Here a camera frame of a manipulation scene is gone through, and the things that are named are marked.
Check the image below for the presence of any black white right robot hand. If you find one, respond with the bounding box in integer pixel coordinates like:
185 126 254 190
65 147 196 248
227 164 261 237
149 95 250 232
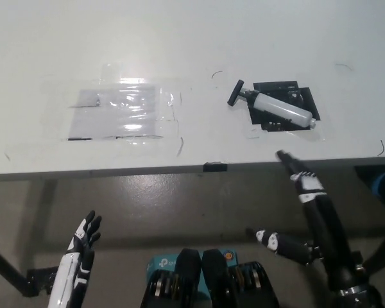
246 150 368 291

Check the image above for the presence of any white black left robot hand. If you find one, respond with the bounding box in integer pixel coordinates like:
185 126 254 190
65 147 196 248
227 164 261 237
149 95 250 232
47 210 103 308

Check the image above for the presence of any small white air pump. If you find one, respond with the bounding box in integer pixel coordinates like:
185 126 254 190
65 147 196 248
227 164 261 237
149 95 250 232
227 79 316 131

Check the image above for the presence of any black table leg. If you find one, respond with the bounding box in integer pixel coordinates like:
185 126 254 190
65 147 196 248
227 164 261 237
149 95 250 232
362 230 385 280
0 240 33 296

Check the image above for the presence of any blue object under table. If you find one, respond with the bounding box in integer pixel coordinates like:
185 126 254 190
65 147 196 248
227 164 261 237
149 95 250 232
354 165 385 196

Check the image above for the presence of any teal router box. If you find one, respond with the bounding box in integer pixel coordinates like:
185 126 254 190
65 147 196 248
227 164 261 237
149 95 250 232
146 249 237 293

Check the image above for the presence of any black printed marker sheet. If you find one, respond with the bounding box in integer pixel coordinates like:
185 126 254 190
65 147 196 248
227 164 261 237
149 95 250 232
246 80 321 133

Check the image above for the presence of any clear plastic sheet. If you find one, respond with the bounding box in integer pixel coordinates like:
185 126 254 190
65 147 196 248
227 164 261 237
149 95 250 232
67 83 164 141

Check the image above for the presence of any clear plastic film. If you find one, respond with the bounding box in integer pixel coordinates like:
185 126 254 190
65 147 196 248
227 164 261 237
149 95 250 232
41 60 184 145

